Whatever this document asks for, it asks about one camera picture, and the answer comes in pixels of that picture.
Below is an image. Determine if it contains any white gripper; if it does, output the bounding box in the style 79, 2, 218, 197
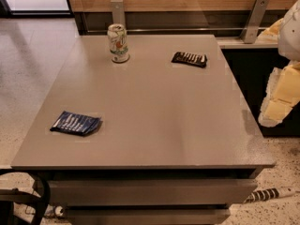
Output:
257, 0, 300, 128

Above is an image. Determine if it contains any black chocolate rxbar wrapper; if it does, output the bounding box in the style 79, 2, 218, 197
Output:
172, 52, 207, 68

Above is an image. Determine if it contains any blue blueberry rxbar wrapper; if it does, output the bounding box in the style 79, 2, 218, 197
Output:
50, 111, 102, 137

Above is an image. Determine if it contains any grey side counter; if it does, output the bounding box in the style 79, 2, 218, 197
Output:
217, 37, 278, 49

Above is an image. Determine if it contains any white power strip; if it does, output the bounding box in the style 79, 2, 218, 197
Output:
245, 187, 297, 203

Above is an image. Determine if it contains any white green soda can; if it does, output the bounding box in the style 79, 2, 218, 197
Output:
107, 23, 129, 63

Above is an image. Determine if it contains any upper grey drawer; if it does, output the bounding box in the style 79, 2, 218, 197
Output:
49, 179, 256, 206

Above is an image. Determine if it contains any grey drawer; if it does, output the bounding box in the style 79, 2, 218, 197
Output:
49, 179, 256, 206
67, 209, 230, 225

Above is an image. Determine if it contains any lower grey drawer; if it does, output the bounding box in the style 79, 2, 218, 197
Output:
67, 209, 230, 225

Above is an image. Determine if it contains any black chair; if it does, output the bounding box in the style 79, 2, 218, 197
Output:
0, 172, 51, 225

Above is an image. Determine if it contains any right metal bracket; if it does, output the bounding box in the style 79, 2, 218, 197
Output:
240, 0, 270, 43

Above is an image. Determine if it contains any metal bracket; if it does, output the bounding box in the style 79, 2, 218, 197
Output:
240, 0, 270, 43
111, 0, 126, 26

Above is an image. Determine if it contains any left metal bracket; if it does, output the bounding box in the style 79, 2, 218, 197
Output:
111, 0, 126, 26

